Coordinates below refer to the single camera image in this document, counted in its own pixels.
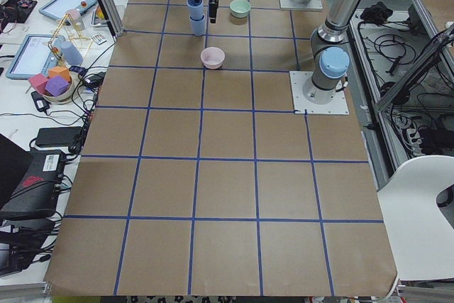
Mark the blue cup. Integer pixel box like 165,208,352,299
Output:
61,40,83,66
187,0,204,21
189,15,206,37

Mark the green bowl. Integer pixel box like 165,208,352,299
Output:
229,0,251,18

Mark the pink bowl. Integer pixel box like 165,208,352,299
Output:
200,47,226,70

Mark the pink cup on desk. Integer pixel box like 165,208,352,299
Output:
66,9,81,25

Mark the blue cup on rack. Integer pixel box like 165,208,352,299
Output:
61,40,83,66

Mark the bowl of foam blocks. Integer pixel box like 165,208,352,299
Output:
28,66,75,104

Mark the white chair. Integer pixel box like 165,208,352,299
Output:
377,155,453,281

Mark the gold wire rack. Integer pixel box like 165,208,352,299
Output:
48,14,93,66

